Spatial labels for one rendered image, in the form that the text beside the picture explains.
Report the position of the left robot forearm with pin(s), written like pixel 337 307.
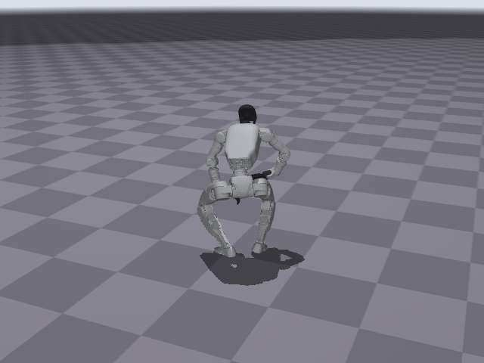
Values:
pixel 214 174

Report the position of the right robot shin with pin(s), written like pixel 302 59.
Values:
pixel 265 221

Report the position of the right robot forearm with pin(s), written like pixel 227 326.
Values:
pixel 277 168

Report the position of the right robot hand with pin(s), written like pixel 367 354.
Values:
pixel 263 175

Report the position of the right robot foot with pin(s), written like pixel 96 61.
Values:
pixel 258 247

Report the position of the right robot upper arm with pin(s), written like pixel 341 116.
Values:
pixel 267 135

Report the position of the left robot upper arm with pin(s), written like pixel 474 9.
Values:
pixel 216 148

